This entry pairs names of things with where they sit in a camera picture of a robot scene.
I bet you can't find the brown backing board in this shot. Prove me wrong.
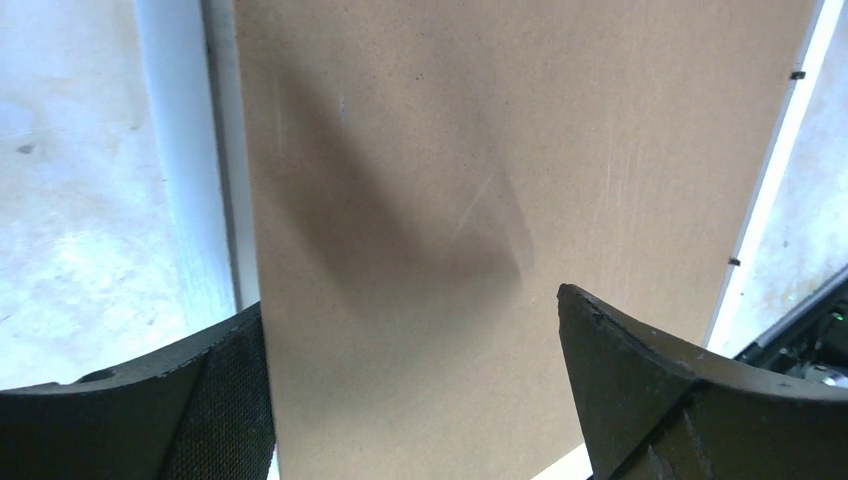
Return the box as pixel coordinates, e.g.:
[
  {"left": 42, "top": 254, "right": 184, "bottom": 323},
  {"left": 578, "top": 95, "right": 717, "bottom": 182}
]
[{"left": 233, "top": 0, "right": 819, "bottom": 480}]

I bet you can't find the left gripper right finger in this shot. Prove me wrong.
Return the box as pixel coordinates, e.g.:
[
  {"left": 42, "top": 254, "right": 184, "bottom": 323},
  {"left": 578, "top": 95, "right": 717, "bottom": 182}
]
[{"left": 557, "top": 284, "right": 847, "bottom": 479}]

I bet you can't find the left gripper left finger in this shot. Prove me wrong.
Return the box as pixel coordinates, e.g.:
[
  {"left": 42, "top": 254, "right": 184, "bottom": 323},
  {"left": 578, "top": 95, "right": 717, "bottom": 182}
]
[{"left": 1, "top": 306, "right": 276, "bottom": 479}]

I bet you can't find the white picture frame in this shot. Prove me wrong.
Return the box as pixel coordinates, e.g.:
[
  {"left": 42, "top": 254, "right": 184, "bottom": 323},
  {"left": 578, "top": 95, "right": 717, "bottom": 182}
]
[{"left": 132, "top": 0, "right": 848, "bottom": 480}]

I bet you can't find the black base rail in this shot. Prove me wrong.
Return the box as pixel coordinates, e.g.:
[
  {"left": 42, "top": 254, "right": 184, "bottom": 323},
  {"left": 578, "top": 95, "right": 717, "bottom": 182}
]
[{"left": 734, "top": 273, "right": 847, "bottom": 388}]

